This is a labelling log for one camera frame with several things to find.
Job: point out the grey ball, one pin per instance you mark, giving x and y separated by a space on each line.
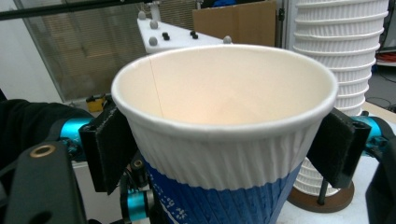
153 24
152 41
141 15
227 39

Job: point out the yellow and black tool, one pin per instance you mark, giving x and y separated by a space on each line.
96 104

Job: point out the cardboard box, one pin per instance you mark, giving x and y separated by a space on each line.
236 21

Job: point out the black knob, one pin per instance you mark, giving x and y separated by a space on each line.
166 36
194 34

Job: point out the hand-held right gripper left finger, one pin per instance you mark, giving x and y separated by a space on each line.
109 146

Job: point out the white foam board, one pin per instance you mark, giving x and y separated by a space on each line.
180 40

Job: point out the black rod cup holder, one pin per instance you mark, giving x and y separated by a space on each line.
337 199

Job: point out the black metal bar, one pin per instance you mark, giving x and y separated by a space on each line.
62 8

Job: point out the stack of white paper cups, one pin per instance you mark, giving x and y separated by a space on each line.
339 31

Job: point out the white and blue paper cup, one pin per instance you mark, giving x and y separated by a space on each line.
224 155

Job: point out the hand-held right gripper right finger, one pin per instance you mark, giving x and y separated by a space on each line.
337 149

